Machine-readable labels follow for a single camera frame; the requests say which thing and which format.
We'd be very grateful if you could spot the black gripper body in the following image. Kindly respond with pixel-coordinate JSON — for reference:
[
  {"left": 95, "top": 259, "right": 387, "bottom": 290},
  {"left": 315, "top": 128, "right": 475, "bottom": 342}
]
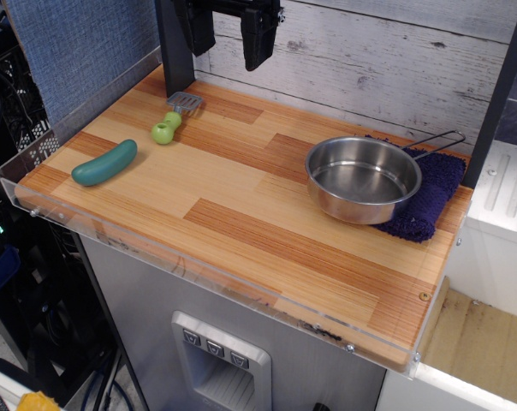
[{"left": 184, "top": 0, "right": 284, "bottom": 22}]

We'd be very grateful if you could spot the silver toy fridge cabinet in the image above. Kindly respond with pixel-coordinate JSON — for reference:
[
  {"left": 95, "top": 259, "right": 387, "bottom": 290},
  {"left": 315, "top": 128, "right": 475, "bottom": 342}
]
[{"left": 82, "top": 238, "right": 385, "bottom": 410}]

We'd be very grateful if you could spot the green toy cucumber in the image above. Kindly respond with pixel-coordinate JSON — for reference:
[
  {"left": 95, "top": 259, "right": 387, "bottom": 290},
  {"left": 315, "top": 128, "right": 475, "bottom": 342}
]
[{"left": 71, "top": 140, "right": 138, "bottom": 187}]

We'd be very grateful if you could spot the dark left vertical post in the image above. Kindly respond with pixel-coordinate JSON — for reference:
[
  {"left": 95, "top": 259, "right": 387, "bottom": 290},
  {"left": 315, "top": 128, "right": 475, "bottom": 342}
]
[{"left": 154, "top": 0, "right": 195, "bottom": 97}]

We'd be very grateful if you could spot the green handled toy spatula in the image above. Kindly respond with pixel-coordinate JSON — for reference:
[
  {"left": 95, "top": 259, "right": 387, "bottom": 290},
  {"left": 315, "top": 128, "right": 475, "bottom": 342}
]
[{"left": 151, "top": 92, "right": 203, "bottom": 145}]

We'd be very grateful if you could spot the clear acrylic table guard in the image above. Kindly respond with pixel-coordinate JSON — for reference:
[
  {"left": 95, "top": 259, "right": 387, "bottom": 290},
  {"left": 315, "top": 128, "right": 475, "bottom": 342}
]
[{"left": 0, "top": 60, "right": 455, "bottom": 374}]

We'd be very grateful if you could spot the stainless steel pot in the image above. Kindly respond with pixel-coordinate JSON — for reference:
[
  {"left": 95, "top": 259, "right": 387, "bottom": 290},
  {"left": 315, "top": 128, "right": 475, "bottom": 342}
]
[{"left": 305, "top": 129, "right": 466, "bottom": 226}]

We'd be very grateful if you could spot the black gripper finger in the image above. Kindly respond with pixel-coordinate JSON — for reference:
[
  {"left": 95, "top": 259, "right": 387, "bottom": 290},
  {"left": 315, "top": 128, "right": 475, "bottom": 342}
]
[
  {"left": 241, "top": 9, "right": 280, "bottom": 71},
  {"left": 188, "top": 8, "right": 216, "bottom": 57}
]

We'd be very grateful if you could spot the dark right vertical post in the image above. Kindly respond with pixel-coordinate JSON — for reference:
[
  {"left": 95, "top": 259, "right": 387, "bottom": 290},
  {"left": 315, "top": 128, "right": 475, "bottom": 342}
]
[{"left": 462, "top": 22, "right": 517, "bottom": 188}]

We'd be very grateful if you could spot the purple folded towel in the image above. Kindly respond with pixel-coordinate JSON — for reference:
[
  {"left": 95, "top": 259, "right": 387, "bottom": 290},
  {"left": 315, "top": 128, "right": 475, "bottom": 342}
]
[{"left": 373, "top": 152, "right": 466, "bottom": 243}]

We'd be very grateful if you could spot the yellow object at corner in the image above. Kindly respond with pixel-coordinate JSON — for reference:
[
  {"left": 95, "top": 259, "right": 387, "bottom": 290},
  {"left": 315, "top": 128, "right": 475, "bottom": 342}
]
[{"left": 16, "top": 391, "right": 61, "bottom": 411}]

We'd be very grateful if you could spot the blue fabric panel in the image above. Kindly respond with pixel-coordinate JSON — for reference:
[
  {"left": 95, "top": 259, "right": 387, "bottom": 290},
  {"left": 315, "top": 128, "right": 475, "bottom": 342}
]
[{"left": 3, "top": 0, "right": 159, "bottom": 126}]

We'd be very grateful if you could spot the dark vertical post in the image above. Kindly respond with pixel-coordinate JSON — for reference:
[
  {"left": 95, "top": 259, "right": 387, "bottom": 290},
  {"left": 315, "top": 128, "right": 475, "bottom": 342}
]
[
  {"left": 154, "top": 0, "right": 195, "bottom": 97},
  {"left": 462, "top": 22, "right": 517, "bottom": 188}
]

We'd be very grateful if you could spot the white toy sink unit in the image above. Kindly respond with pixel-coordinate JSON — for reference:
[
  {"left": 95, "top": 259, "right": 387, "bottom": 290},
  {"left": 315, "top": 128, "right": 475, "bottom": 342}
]
[{"left": 377, "top": 141, "right": 517, "bottom": 410}]

